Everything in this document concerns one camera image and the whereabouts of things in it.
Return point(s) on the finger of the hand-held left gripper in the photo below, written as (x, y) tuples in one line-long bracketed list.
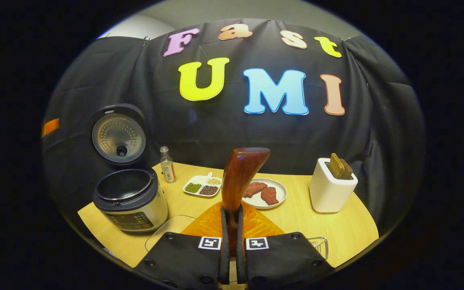
[(50, 127)]

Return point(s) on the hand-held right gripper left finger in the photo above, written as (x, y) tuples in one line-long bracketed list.
[(224, 257)]

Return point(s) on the small clear glass bottle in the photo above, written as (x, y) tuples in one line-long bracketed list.
[(168, 169)]

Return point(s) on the clear chopstick holder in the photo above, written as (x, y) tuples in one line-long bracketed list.
[(321, 246)]

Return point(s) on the clear glass tray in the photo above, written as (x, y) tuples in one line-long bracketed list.
[(163, 233)]

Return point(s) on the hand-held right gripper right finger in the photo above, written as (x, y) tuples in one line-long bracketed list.
[(241, 257)]

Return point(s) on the white toaster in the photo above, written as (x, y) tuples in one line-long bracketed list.
[(328, 193)]

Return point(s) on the grey and silver rice cooker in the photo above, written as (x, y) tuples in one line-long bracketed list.
[(131, 201)]

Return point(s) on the white divided bean dish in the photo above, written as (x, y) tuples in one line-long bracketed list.
[(202, 186)]

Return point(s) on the white round plate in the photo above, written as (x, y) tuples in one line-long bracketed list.
[(280, 193)]

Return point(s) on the brown wooden spoon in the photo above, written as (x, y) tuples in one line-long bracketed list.
[(240, 173)]

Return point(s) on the brown toast slice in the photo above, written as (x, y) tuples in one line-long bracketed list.
[(335, 165), (348, 169)]

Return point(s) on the red meat piece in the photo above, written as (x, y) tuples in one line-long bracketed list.
[(255, 188), (270, 195)]

